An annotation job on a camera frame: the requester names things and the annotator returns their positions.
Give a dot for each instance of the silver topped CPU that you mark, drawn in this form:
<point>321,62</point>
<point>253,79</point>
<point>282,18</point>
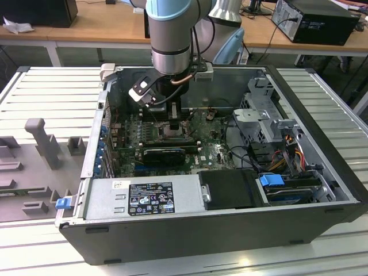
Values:
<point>170,133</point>

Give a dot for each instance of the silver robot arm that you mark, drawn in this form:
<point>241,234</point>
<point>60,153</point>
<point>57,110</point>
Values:
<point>169,37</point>

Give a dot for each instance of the CPU socket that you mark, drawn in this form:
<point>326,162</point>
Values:
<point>166,133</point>

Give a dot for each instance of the black RAM slot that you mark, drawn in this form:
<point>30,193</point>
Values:
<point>169,139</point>
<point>169,144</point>

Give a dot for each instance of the blue slot clip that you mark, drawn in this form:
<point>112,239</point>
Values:
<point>99,169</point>
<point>99,151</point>
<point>102,128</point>

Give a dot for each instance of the light grey case latch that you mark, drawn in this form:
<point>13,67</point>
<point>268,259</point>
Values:
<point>107,72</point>

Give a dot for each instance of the black graphics card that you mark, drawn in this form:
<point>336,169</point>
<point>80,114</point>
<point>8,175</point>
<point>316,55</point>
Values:
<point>164,156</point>

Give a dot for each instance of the pale blue teach pendant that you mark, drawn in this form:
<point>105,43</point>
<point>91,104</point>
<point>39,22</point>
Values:
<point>230,49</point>

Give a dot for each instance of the green motherboard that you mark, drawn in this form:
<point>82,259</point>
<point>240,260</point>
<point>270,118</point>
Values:
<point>212,149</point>

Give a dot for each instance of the silver metal drive cage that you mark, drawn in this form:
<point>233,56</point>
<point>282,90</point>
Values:
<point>253,115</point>

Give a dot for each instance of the wooden desk white legs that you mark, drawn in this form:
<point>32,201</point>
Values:
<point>72,32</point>
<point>264,40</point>

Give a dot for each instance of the black plastic shroud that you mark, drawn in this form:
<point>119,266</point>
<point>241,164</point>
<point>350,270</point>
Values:
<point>230,187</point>

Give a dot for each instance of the black monitor stand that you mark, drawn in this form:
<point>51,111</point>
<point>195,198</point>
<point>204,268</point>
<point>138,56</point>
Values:
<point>257,11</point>

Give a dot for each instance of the silver power supply unit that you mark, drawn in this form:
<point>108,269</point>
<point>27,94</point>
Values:
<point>100,201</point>

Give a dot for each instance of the blue disk carrier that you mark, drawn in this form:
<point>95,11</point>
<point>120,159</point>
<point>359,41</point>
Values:
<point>270,182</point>

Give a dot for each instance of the black PC case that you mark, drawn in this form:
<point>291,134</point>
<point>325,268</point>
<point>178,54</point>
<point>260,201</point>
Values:
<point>187,241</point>

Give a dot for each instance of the black computer box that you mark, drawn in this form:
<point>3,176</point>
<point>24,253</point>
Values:
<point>37,13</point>

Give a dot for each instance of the blue plastic latch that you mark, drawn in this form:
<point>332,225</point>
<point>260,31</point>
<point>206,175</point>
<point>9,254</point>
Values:
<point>63,203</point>

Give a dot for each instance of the silver hard disk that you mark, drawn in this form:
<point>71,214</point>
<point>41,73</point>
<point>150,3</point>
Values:
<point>287,197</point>

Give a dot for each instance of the black desktop PC tower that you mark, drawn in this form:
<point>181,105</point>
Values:
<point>325,26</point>

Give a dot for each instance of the grey parts rack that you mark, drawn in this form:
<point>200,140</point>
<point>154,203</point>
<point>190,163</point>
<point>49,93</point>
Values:
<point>28,172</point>

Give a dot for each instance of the crumpled white paper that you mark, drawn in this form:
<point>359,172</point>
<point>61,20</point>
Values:
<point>17,27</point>

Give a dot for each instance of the green RAM stick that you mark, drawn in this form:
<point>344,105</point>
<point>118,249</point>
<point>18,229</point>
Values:
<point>8,192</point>

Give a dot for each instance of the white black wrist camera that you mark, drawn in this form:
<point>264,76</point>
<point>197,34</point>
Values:
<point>141,87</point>

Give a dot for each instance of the grey camera box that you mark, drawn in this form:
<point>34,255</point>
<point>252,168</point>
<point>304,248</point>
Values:
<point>204,72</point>

